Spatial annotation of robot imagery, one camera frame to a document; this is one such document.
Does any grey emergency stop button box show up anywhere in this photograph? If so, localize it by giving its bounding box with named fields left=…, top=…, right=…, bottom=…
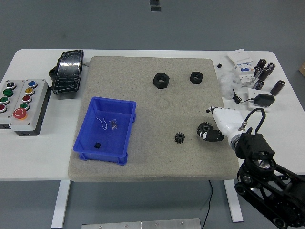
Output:
left=9, top=79, right=52, bottom=136

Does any white square plate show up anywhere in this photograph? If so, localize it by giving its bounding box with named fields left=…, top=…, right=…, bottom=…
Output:
left=247, top=88, right=275, bottom=113

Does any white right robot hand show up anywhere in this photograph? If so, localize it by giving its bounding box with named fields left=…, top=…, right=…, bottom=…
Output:
left=196, top=106, right=247, bottom=144

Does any black hanging cable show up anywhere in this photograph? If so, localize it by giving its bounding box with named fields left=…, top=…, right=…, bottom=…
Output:
left=201, top=180, right=214, bottom=229

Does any black power adapter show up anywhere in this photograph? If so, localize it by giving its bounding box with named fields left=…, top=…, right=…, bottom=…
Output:
left=254, top=93, right=275, bottom=107

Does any black wrapped device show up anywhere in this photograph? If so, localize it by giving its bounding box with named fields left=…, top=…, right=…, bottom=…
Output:
left=49, top=49, right=85, bottom=95

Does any white wire scrap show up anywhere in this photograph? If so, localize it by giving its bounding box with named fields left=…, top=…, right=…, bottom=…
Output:
left=95, top=116, right=108, bottom=131

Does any grey-brown mat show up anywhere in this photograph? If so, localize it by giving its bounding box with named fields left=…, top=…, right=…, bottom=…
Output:
left=68, top=56, right=240, bottom=183

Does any white circuit breaker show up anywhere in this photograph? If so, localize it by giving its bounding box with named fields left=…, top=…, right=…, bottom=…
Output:
left=232, top=62, right=255, bottom=88

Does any large steel gear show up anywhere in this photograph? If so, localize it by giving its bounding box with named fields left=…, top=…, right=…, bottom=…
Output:
left=197, top=122, right=211, bottom=136

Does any silver metal plate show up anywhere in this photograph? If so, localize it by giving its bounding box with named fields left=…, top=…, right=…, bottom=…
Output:
left=81, top=218, right=202, bottom=229

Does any small black hex nut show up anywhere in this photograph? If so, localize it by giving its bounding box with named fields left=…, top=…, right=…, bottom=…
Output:
left=189, top=71, right=204, bottom=84

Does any large black hex nut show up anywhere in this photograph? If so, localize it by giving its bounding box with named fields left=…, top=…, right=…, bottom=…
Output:
left=152, top=73, right=171, bottom=89

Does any grey selector switch button box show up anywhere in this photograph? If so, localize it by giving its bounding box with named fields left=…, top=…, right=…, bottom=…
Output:
left=0, top=80, right=26, bottom=131

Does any white table leg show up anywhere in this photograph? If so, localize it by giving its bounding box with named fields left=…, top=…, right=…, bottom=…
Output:
left=224, top=180, right=244, bottom=222
left=51, top=180, right=71, bottom=229

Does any clear plastic bag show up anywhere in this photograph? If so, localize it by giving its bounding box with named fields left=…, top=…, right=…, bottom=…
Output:
left=218, top=71, right=241, bottom=100

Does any small black gear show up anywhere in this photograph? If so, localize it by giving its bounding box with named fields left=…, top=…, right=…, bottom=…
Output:
left=174, top=132, right=186, bottom=145

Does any blue plastic bin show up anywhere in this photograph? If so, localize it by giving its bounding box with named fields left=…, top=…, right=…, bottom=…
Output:
left=72, top=96, right=138, bottom=166

